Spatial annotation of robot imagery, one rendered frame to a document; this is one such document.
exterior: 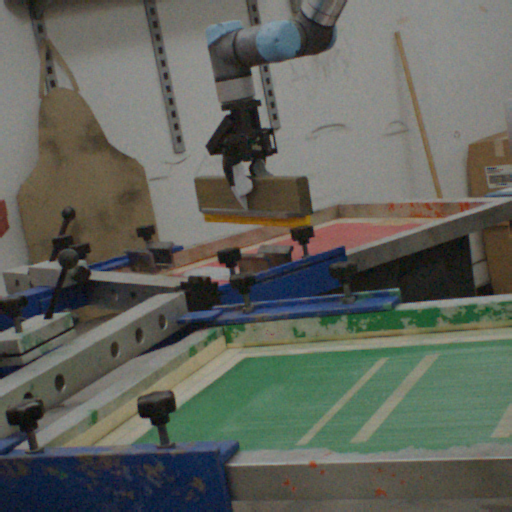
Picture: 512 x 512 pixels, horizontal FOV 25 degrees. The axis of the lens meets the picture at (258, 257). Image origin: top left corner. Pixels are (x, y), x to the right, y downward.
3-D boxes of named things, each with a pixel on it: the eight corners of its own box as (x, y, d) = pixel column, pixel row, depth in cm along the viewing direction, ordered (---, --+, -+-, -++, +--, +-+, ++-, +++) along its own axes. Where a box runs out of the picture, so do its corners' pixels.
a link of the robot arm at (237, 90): (207, 84, 227) (240, 78, 231) (212, 108, 228) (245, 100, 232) (228, 81, 221) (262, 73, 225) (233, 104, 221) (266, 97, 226)
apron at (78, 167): (165, 295, 452) (108, 27, 434) (174, 296, 446) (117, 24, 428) (43, 334, 422) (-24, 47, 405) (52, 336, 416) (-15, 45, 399)
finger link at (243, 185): (248, 210, 224) (245, 163, 224) (231, 210, 229) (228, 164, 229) (261, 209, 226) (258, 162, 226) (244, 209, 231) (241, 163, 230)
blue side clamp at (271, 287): (334, 281, 212) (327, 244, 211) (351, 282, 208) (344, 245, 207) (200, 328, 195) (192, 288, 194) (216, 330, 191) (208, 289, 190)
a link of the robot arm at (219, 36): (226, 21, 218) (194, 28, 224) (237, 78, 220) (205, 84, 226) (253, 16, 224) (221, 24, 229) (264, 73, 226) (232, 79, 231)
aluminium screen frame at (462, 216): (342, 215, 283) (339, 200, 282) (525, 214, 235) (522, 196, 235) (56, 303, 239) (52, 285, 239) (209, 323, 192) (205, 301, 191)
